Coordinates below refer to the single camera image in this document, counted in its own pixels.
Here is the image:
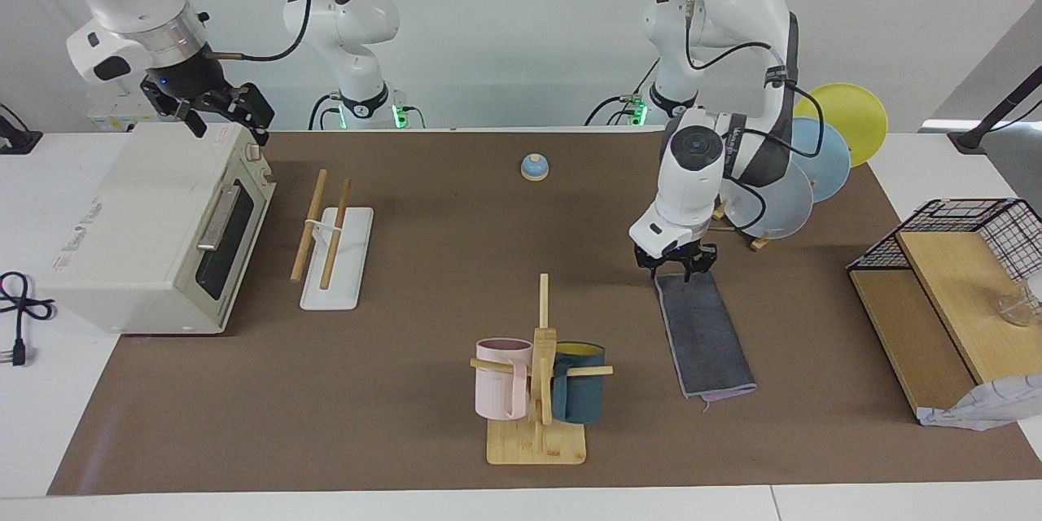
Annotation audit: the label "purple and grey towel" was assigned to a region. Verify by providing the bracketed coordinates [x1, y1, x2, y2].
[655, 270, 757, 401]

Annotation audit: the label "wooden plate rack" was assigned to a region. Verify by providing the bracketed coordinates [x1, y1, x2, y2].
[711, 199, 774, 252]

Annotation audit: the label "white towel rack wooden bars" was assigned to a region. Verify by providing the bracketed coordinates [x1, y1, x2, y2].
[291, 169, 374, 311]

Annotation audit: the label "white power strip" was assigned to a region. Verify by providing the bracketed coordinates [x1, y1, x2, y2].
[87, 110, 155, 132]

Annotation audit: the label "cream toaster oven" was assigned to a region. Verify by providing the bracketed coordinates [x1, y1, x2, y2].
[39, 122, 276, 335]

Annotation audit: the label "grey plate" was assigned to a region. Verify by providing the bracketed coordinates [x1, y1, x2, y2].
[719, 161, 815, 240]

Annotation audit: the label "dark teal mug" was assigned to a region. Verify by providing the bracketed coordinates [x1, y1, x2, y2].
[552, 341, 606, 425]

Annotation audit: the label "black table clamp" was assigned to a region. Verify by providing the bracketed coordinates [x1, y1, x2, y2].
[0, 104, 43, 155]

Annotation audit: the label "light blue plate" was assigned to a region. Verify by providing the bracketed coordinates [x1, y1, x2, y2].
[790, 117, 852, 204]

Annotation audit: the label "pink mug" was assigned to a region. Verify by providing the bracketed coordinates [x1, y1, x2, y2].
[475, 338, 534, 422]

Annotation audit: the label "wooden mug tree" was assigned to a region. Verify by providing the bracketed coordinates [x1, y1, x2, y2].
[470, 274, 614, 466]

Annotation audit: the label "yellow plate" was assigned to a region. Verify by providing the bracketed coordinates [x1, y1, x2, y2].
[794, 83, 889, 168]

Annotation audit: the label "wooden shelf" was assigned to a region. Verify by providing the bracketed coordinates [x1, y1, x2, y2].
[847, 228, 1042, 424]

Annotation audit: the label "brown table mat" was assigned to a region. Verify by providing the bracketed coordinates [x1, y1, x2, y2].
[46, 130, 1042, 496]

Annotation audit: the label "clear glass item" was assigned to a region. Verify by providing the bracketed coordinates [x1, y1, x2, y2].
[997, 273, 1042, 328]

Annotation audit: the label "white patterned cloth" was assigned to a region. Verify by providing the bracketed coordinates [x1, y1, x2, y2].
[918, 374, 1042, 432]

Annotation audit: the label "black base cable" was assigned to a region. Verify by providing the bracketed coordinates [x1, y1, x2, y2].
[308, 91, 343, 131]
[586, 57, 662, 128]

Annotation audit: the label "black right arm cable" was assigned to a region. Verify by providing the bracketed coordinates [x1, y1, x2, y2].
[204, 0, 314, 63]

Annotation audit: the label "black power cord with plug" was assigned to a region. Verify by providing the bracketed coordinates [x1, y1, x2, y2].
[0, 271, 56, 367]

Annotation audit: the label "black wire basket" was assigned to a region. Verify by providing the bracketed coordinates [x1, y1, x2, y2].
[847, 198, 1042, 282]

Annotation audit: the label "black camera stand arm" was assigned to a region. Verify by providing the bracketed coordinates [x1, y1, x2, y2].
[948, 65, 1042, 154]

